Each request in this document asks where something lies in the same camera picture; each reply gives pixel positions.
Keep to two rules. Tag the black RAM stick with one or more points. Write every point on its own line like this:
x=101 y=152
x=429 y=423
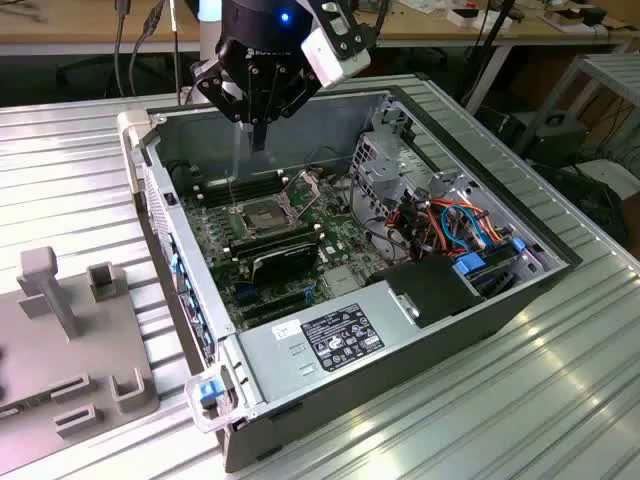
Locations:
x=240 y=181
x=250 y=193
x=280 y=249

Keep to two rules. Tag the black graphics card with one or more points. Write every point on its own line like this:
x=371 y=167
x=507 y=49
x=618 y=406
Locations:
x=282 y=265

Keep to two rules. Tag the silver chipset heat sink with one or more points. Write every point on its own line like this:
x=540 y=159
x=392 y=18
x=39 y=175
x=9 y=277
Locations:
x=342 y=280

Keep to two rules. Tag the wooden desk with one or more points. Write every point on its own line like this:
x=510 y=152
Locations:
x=550 y=35
x=75 y=25

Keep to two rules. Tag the black box device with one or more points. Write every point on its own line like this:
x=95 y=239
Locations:
x=557 y=135

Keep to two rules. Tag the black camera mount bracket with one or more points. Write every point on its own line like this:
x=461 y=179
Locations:
x=357 y=35

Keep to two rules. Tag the CPU socket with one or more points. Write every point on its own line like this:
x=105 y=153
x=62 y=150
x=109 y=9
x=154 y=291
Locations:
x=262 y=217

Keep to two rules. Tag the grey metal shelf frame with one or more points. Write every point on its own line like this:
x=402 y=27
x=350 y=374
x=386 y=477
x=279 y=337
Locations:
x=600 y=70

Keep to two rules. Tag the silver metal drive cage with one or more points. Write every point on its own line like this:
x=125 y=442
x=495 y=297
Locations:
x=380 y=180

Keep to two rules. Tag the green motherboard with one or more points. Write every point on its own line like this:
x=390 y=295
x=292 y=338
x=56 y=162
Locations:
x=345 y=250

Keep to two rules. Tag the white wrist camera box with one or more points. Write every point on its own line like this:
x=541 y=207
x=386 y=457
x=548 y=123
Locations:
x=332 y=55

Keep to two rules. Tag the grey parts rack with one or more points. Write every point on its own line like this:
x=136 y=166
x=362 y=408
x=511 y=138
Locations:
x=30 y=350

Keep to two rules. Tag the open grey PC case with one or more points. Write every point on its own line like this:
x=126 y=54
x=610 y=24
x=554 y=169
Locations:
x=400 y=400

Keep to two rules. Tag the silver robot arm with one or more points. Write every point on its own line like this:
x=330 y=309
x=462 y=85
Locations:
x=210 y=10

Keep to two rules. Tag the silver power supply unit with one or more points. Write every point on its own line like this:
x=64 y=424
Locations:
x=280 y=360

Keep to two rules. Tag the black expansion slot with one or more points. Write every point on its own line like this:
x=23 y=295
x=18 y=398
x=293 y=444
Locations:
x=270 y=306

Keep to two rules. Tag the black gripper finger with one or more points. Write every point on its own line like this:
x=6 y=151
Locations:
x=215 y=82
x=300 y=87

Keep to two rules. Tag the black plastic shroud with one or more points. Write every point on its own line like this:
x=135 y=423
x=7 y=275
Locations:
x=430 y=295

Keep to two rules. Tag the blue disk carrier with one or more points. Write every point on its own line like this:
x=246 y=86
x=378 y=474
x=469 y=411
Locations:
x=470 y=265

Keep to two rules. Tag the thin metal locking lever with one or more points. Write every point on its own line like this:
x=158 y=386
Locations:
x=231 y=192

